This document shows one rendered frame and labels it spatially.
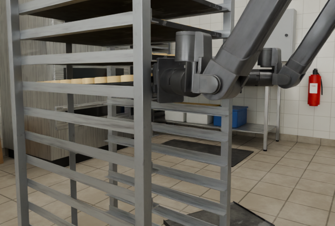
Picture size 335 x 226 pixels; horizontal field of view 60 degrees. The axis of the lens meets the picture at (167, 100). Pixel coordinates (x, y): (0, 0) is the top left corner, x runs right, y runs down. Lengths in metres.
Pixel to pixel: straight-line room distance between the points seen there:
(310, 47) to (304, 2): 3.65
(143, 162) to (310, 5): 4.08
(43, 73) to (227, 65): 2.71
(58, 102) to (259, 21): 2.76
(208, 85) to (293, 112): 4.06
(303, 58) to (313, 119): 3.58
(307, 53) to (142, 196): 0.62
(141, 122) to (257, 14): 0.34
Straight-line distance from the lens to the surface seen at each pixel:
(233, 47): 0.52
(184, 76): 0.56
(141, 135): 0.68
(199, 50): 0.56
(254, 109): 4.68
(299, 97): 4.51
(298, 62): 0.96
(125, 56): 0.74
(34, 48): 3.24
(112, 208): 1.56
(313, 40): 0.96
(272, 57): 0.99
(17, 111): 1.17
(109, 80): 0.83
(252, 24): 0.52
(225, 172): 1.10
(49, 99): 3.07
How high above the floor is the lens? 1.01
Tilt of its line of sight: 6 degrees down
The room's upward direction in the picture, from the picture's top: straight up
